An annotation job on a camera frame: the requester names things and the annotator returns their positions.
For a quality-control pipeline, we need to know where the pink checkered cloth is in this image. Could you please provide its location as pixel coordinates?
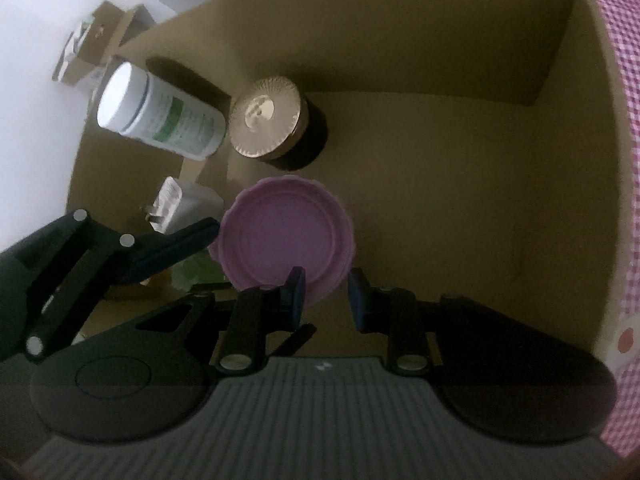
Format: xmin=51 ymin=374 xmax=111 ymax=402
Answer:
xmin=220 ymin=0 xmax=640 ymax=456

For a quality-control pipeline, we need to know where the purple collapsible bowl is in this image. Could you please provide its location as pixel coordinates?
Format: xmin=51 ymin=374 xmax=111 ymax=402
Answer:
xmin=207 ymin=175 xmax=357 ymax=311

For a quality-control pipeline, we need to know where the large printed cardboard box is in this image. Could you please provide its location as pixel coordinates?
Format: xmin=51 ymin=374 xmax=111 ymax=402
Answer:
xmin=65 ymin=0 xmax=640 ymax=376

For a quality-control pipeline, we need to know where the small cardboard box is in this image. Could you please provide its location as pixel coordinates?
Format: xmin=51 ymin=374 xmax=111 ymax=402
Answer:
xmin=51 ymin=0 xmax=157 ymax=87

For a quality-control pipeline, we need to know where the white plastic packet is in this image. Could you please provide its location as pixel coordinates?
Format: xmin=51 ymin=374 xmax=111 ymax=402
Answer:
xmin=145 ymin=176 xmax=227 ymax=237

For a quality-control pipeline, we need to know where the printed blanket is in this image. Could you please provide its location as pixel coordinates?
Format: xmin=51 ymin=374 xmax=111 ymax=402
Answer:
xmin=611 ymin=317 xmax=640 ymax=377

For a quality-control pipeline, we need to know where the white green label bottle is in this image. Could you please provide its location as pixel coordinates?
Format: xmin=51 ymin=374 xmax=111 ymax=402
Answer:
xmin=96 ymin=61 xmax=227 ymax=162

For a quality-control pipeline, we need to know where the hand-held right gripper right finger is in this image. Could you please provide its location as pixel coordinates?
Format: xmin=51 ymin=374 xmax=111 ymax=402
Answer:
xmin=348 ymin=267 xmax=503 ymax=377

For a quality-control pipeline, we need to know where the gold lid cosmetic jar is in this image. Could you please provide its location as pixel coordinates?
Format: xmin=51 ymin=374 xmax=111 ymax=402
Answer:
xmin=229 ymin=76 xmax=329 ymax=173

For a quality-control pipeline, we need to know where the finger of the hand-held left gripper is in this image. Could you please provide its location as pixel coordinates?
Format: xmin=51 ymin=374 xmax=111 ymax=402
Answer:
xmin=10 ymin=210 xmax=221 ymax=366

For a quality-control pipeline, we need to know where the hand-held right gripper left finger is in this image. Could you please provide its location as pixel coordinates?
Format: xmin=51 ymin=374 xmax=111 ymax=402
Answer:
xmin=135 ymin=266 xmax=307 ymax=377

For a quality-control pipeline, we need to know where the green dropper bottle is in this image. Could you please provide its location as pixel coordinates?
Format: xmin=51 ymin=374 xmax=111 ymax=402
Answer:
xmin=172 ymin=255 xmax=232 ymax=292

